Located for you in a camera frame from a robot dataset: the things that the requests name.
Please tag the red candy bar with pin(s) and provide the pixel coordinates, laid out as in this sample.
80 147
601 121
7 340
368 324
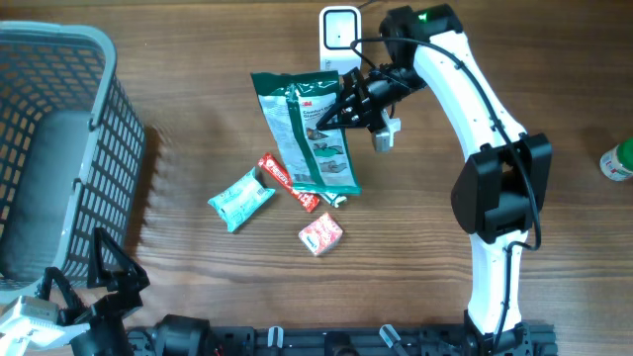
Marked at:
277 171

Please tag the white barcode scanner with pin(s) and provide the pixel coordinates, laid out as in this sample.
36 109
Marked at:
339 26

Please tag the grey plastic shopping basket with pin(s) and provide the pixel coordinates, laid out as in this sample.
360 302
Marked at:
72 147

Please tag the green 3M gloves package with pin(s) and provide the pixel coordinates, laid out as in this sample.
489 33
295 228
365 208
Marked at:
292 104

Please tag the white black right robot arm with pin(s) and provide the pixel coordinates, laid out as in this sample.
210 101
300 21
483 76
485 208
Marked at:
500 191

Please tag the teal tissue packet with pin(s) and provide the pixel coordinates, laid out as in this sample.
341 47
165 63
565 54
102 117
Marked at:
236 204

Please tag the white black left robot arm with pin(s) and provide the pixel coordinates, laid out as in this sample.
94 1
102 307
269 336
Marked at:
174 335

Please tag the red white small packet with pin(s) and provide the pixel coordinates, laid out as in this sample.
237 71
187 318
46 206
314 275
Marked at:
321 235

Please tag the green lid jar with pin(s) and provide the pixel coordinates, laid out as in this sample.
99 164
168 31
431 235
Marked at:
616 164

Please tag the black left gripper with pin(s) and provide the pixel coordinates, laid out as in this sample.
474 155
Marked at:
129 282

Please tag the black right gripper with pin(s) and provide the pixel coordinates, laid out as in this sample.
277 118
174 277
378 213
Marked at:
368 112

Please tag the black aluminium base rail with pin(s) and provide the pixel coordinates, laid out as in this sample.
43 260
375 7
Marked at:
426 340

